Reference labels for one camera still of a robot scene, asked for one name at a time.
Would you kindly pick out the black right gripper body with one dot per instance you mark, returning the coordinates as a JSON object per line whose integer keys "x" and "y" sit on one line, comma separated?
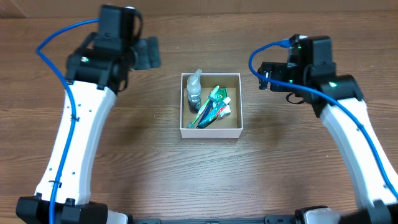
{"x": 265, "y": 75}

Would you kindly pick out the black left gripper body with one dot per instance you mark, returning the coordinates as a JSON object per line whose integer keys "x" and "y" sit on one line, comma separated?
{"x": 148, "y": 53}

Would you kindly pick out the green soap box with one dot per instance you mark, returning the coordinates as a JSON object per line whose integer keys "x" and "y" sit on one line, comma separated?
{"x": 221, "y": 94}

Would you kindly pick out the clear spray bottle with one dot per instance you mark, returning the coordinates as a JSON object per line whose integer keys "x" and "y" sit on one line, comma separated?
{"x": 194, "y": 91}

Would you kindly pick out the small toothpaste tube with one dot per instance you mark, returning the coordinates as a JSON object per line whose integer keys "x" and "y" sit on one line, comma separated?
{"x": 216, "y": 111}

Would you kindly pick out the blue disposable razor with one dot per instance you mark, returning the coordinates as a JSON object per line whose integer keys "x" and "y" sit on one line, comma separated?
{"x": 206, "y": 112}

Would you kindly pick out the pink cardboard box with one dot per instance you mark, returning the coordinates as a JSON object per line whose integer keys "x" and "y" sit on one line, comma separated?
{"x": 227, "y": 128}

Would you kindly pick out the green toothbrush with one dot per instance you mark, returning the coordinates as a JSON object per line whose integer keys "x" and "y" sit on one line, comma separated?
{"x": 203, "y": 107}

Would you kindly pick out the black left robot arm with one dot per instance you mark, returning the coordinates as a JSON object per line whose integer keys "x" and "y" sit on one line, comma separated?
{"x": 94, "y": 73}

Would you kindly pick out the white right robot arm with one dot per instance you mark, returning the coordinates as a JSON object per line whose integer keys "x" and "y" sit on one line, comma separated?
{"x": 338, "y": 102}

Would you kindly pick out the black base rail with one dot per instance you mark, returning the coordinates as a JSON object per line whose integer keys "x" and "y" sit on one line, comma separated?
{"x": 217, "y": 219}

